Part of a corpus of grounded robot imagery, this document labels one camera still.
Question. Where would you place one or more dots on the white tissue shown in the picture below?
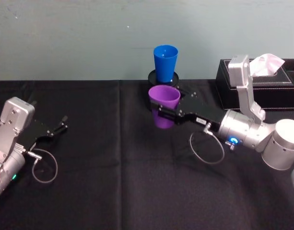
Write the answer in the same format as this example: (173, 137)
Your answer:
(265, 64)

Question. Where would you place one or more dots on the black leather tissue box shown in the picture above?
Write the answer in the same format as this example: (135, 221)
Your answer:
(276, 92)

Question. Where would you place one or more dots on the blue plastic cup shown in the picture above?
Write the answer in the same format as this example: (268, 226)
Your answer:
(165, 64)

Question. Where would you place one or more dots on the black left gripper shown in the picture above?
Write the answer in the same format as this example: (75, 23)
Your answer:
(38, 130)

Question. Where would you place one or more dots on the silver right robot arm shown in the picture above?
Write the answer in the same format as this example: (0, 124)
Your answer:
(245, 129)

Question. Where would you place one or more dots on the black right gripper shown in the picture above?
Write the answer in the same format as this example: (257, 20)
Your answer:
(197, 110)

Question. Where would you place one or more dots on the black round coaster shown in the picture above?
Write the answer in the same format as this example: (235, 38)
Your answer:
(152, 77)

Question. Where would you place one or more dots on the black table cloth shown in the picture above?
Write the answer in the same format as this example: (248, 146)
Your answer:
(113, 182)

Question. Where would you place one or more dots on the purple plastic cup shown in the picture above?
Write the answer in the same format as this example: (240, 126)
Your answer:
(164, 97)

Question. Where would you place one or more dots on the pale wall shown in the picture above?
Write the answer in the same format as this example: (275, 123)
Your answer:
(65, 38)

